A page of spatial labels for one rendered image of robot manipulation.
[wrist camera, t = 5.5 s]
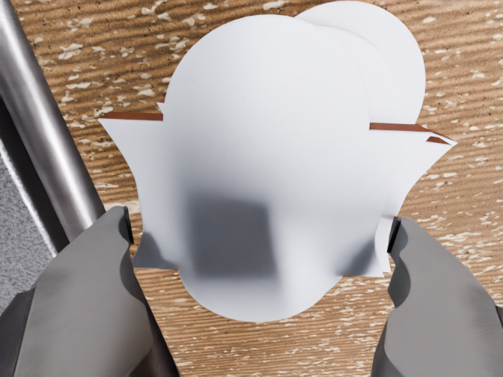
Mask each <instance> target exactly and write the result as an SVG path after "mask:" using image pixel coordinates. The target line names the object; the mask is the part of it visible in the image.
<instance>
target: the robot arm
mask: <svg viewBox="0 0 503 377"><path fill-rule="evenodd" d="M133 243H134V239H133V235H132V228H131V223H130V219H129V210H128V207H127V206H113V207H112V208H111V209H109V210H108V211H107V212H106V213H105V214H103V215H102V216H101V217H100V218H98V219H97V220H96V221H95V222H94V223H93V224H92V225H91V226H90V227H88V228H87V229H86V230H85V231H84V232H82V233H81V234H80V235H79V236H77V237H76V238H75V239H74V240H73V241H72V242H71V243H70V244H69V245H68V246H66V247H65V248H64V249H63V250H62V251H61V252H60V253H59V254H58V255H57V256H56V257H55V258H54V259H53V260H52V261H51V262H50V263H49V265H48V266H47V267H46V268H45V269H44V270H43V272H42V273H41V274H40V276H39V277H38V279H37V280H36V281H35V282H34V284H33V285H32V287H31V289H30V290H29V291H26V292H20V293H17V294H16V295H15V297H14V298H13V300H12V301H11V303H10V304H9V305H8V306H7V308H6V309H5V310H4V312H3V313H2V315H0V377H159V368H158V364H157V359H156V352H155V347H154V343H153V335H152V332H151V328H150V322H149V319H148V315H147V309H146V307H145V305H144V304H143V303H142V302H141V301H139V300H138V299H137V298H135V297H133V296H132V295H131V294H130V293H131V292H132V288H133V287H134V285H135V275H134V271H133V267H132V260H131V256H130V251H129V248H130V244H133ZM386 253H389V254H390V255H391V258H392V259H393V261H394V264H395V268H394V272H393V274H392V276H391V280H390V283H389V285H388V294H389V296H390V297H391V300H392V301H393V304H394V308H395V309H394V310H393V311H391V312H390V314H389V315H388V318H387V320H386V323H385V326H384V329H383V331H382V334H381V337H380V339H379V342H378V344H377V348H376V350H375V352H374V358H373V363H372V368H371V377H503V307H499V306H498V305H497V304H496V303H495V301H494V300H493V298H492V297H491V296H490V294H489V293H488V292H487V291H486V290H485V288H484V287H483V286H482V284H481V283H480V282H479V280H478V279H477V278H476V277H475V276H474V275H473V274H472V273H471V272H470V271H469V270H468V269H467V268H466V267H465V266H464V265H463V264H462V263H461V262H460V261H459V260H458V259H457V258H456V257H455V256H454V255H453V254H452V253H451V252H450V251H449V250H447V249H446V248H445V247H444V246H443V245H441V244H440V243H439V242H438V241H437V240H436V239H434V238H433V237H432V236H431V235H430V234H429V233H428V232H427V231H426V230H425V229H424V228H422V227H421V226H420V225H419V224H418V223H416V222H415V221H414V220H412V219H411V218H407V217H403V216H401V217H397V216H395V217H394V219H393V222H392V224H391V231H390V235H389V240H388V247H387V251H386Z"/></svg>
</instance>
